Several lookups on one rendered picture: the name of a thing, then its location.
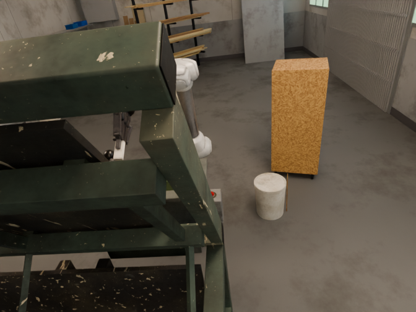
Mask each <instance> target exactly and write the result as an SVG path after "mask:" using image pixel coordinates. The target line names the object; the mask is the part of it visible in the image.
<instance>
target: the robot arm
mask: <svg viewBox="0 0 416 312"><path fill-rule="evenodd" d="M175 61H176V92H177V94H178V98H179V100H180V103H181V107H182V109H183V113H184V115H185V118H186V121H187V124H188V127H189V130H190V133H191V135H192V138H193V141H194V145H195V147H196V150H197V153H198V156H199V158H203V157H206V156H208V155H209V154H210V153H211V152H212V145H211V141H210V139H209V138H208V137H206V136H205V137H204V136H203V133H202V132H200V131H199V130H198V125H197V119H196V112H195V108H194V100H193V94H192V90H191V87H192V86H193V81H194V80H196V79H197V78H198V76H199V71H198V67H197V63H196V62H195V61H194V60H193V59H189V58H176V59H175ZM134 113H135V111H127V112H120V113H113V136H114V137H115V138H114V139H113V141H116V142H115V151H114V156H113V160H114V161H120V160H123V158H124V148H125V145H128V142H129V138H130V135H131V131H132V129H133V126H130V124H129V123H130V122H131V116H132V115H133V114H134Z"/></svg>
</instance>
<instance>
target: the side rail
mask: <svg viewBox="0 0 416 312"><path fill-rule="evenodd" d="M139 142H140V143H141V145H142V146H143V148H144V149H145V151H146V152H147V153H148V155H149V156H150V157H151V159H152V160H153V161H154V163H155V164H156V166H157V167H158V169H159V170H160V171H161V173H162V175H163V176H164V177H165V179H166V180H167V181H168V183H169V184H170V186H171V187H172V188H173V190H174V191H175V193H176V194H177V195H178V197H179V198H180V199H181V201H182V203H183V204H184V205H185V207H186V208H187V210H188V211H189V213H190V214H191V215H192V217H193V218H194V220H195V221H196V222H197V224H198V225H199V226H200V228H201V229H202V231H203V232H204V234H205V235H206V237H207V238H208V239H209V241H210V242H211V243H222V223H221V220H220V217H219V213H218V211H217V208H216V206H215V202H214V199H213V197H212V193H211V191H210V188H209V185H208V182H207V179H206V176H205V173H204V170H203V168H202V165H201V161H200V159H199V156H198V153H197V150H196V147H195V145H194V141H193V138H192V135H191V133H190V130H189V127H188V124H187V121H186V118H185V115H184V113H183V109H182V107H181V103H180V100H179V98H178V94H177V92H176V104H175V105H173V106H172V107H171V108H158V109H151V110H142V116H141V128H140V135H139Z"/></svg>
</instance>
